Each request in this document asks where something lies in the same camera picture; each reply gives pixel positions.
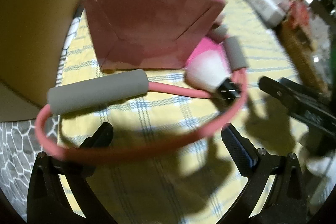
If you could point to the pink printed carton box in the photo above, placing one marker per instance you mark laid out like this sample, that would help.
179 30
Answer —
147 16

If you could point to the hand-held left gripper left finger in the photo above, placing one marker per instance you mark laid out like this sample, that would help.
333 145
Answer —
104 132

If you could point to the pink cloth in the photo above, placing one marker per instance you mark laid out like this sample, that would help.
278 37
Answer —
207 47

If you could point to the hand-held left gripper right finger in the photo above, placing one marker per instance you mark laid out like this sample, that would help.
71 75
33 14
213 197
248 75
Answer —
236 140

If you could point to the white box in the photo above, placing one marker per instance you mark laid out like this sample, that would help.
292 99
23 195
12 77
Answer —
265 5

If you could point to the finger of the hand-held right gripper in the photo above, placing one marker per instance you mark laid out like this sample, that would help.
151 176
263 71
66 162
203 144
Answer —
296 87
275 91

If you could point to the wicker basket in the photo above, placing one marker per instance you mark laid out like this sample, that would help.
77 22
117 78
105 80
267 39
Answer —
302 50

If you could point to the white pink makeup brush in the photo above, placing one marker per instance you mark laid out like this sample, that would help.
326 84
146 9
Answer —
207 69

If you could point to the brown cardboard box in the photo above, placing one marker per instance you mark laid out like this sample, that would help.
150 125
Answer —
34 29

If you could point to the yellow plaid tablecloth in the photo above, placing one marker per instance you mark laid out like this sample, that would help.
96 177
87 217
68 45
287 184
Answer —
162 119

